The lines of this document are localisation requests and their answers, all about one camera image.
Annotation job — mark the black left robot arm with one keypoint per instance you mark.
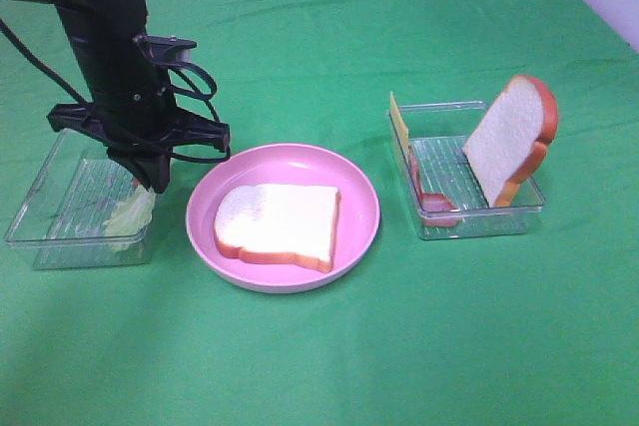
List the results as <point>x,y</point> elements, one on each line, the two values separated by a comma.
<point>134,79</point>

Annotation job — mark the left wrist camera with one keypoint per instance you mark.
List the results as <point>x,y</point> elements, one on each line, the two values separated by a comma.
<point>162,50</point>

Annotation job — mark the right clear plastic tray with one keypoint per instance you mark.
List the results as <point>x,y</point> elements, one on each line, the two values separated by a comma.
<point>437,132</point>

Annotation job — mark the yellow cheese slice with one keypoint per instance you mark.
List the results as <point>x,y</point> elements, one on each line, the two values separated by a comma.
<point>401,129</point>

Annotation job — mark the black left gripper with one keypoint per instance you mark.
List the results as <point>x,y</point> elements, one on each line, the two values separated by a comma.
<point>150,126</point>

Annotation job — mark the toast bread slice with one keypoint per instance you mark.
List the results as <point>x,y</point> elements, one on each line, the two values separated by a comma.
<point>512,139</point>
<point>279,223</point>

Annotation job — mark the green lettuce leaf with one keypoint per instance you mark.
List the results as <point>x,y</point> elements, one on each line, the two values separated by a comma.
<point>129,219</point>

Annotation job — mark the clear plastic tray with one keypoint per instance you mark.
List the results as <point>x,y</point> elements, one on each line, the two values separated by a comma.
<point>59,224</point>
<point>437,132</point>

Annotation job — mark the pink round plate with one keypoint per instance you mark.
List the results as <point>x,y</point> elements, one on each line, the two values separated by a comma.
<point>301,164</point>

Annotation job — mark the left clear plastic tray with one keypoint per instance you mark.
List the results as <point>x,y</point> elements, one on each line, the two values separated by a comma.
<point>59,224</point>

